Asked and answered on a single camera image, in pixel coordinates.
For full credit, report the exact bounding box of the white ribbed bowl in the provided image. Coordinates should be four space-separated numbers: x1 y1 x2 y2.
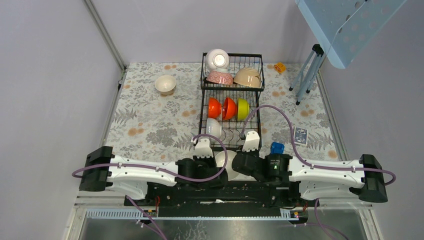
214 150 255 181
205 117 222 139

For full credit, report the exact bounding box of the light blue folding stool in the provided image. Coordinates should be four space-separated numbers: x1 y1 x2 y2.
288 0 408 106

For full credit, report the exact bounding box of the cream floral bowl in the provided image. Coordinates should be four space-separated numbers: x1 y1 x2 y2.
154 75 177 96

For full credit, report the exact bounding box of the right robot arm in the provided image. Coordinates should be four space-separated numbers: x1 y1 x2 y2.
231 152 388 206

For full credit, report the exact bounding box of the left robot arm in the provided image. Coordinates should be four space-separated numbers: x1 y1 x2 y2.
72 146 229 206

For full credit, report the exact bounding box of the blue playing card box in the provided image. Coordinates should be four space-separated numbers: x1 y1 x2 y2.
293 127 309 146

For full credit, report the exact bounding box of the pink patterned bowl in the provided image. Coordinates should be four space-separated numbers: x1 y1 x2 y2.
206 69 234 85

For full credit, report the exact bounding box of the white bowl top tier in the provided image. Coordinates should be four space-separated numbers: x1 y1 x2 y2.
205 48 230 71

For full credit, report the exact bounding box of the black wire dish rack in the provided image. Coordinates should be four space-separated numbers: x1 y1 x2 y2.
198 52 265 151

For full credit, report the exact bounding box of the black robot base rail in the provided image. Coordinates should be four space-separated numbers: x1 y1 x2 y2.
124 181 315 218

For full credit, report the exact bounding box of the orange toy block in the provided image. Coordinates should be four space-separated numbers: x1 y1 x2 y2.
273 62 286 74

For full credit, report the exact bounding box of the right orange bowl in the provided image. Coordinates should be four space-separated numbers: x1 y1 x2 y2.
222 97 238 121

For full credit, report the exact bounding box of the floral table mat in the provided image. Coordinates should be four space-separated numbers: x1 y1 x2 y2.
105 62 340 162

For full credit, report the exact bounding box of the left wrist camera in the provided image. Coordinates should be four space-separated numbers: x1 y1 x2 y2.
191 137 214 159

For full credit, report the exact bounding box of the blue toy truck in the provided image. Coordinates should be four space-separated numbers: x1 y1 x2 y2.
270 142 285 155

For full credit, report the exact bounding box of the lime green bowl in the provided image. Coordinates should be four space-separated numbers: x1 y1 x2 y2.
237 98 250 121

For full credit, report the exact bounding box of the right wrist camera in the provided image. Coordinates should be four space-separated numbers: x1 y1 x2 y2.
241 130 261 152

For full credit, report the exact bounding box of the beige bowl top tier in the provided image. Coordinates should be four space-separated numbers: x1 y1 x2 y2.
233 67 262 88

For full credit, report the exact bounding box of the orange bowl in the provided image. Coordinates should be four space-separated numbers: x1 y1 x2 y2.
222 97 238 121
207 97 222 119

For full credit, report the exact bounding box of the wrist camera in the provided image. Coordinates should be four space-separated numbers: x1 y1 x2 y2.
241 130 261 152
191 137 214 159

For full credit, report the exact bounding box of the left orange bowl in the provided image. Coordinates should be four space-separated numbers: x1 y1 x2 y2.
207 97 222 119

